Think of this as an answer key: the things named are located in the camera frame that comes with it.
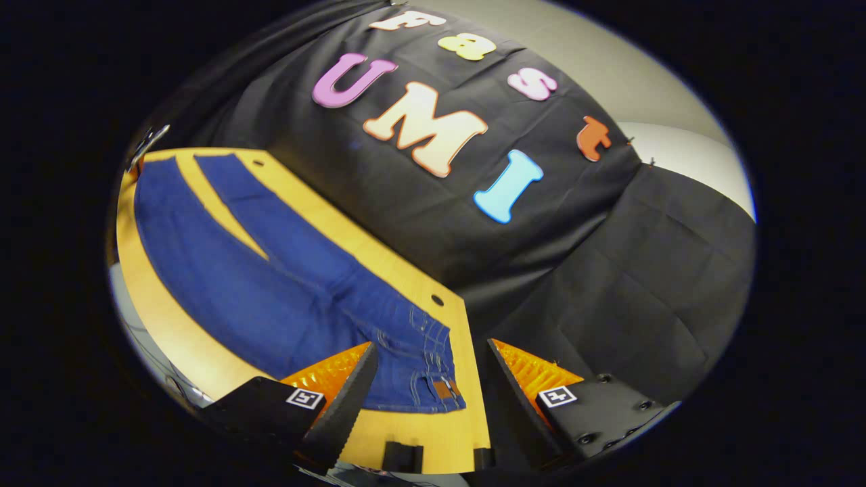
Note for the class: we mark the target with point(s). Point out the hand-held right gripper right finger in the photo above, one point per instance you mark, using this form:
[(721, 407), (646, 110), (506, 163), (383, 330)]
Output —
[(514, 419)]

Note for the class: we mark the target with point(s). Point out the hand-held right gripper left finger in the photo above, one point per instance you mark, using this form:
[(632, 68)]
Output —
[(345, 419)]

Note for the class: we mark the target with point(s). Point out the blue denim jeans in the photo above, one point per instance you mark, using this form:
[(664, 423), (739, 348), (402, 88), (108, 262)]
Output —
[(223, 270)]

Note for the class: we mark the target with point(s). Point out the black table edge clamp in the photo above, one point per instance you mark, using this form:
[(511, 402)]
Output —
[(402, 456), (483, 458)]

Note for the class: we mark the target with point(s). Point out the black backdrop cloth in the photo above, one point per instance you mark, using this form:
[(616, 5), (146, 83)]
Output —
[(406, 223)]

